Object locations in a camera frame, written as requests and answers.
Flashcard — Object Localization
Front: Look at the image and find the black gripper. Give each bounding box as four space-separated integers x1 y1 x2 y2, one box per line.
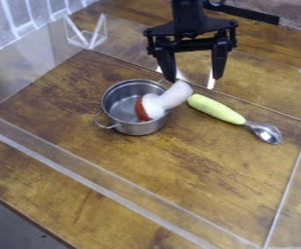
143 16 238 83

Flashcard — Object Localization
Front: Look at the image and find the white red plush mushroom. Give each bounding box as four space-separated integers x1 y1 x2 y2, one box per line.
134 81 193 122

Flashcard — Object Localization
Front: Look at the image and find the silver metal pot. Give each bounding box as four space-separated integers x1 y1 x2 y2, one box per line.
92 79 170 136

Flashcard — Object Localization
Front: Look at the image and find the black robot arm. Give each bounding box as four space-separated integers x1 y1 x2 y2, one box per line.
143 0 238 83

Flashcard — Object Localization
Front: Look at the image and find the black bar in background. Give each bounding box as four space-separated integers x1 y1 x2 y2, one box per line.
202 0 279 25

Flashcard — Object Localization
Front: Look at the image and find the green handled metal spoon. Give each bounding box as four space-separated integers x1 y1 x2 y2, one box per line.
187 94 282 145

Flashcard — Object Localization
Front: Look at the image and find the clear acrylic enclosure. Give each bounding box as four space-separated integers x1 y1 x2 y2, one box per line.
0 0 301 249

